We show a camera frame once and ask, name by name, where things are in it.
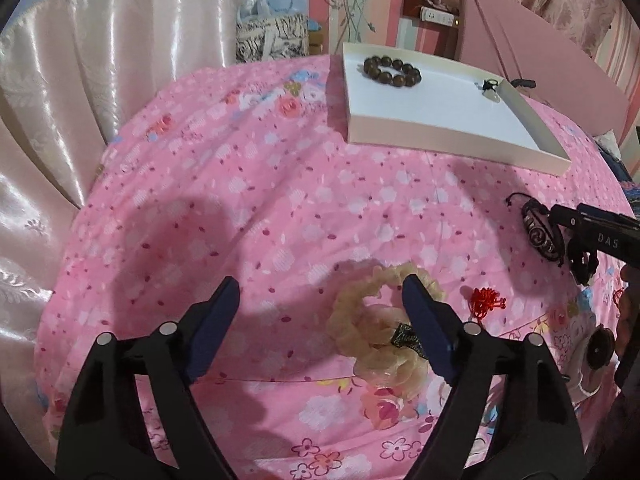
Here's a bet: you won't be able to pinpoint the pink floral bedsheet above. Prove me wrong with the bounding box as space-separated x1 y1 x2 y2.
35 52 636 480

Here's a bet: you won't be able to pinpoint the brown wooden bead bracelet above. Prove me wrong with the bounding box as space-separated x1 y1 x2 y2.
363 56 422 88

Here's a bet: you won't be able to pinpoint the white power strip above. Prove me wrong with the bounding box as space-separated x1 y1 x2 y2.
419 6 461 27

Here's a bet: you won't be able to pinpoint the white shallow cardboard box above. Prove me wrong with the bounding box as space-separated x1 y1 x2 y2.
327 42 572 176

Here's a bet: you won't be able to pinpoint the cream stone chip bracelet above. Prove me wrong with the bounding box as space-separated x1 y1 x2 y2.
327 261 443 388

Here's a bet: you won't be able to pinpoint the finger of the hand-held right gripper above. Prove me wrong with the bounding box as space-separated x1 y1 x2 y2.
547 204 591 233

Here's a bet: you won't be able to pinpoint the white bangle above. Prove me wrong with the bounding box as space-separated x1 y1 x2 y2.
570 327 617 405

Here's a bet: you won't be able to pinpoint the person's right hand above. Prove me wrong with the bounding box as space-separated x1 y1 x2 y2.
614 264 640 391

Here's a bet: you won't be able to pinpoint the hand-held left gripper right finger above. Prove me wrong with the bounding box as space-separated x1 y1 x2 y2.
401 273 586 480

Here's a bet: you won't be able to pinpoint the black leather cord bracelet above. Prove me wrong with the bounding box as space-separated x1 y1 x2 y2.
507 192 567 267

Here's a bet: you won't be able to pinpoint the red knotted cord bracelet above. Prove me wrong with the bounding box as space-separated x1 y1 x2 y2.
469 287 507 322

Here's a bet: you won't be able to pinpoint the brown metal bracelet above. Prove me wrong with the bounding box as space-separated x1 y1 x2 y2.
586 327 616 371

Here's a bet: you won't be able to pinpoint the cream satin curtain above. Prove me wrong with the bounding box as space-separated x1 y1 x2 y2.
0 0 262 361

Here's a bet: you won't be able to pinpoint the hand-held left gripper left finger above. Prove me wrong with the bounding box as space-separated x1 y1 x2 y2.
55 275 241 480

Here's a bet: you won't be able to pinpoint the pink box lid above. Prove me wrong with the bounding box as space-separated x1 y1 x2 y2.
457 0 632 147

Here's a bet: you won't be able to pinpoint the light blue paper bags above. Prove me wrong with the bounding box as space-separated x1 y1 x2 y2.
240 0 321 31

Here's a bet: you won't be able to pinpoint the black and white patterned tote bag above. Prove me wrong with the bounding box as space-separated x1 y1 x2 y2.
235 12 311 63

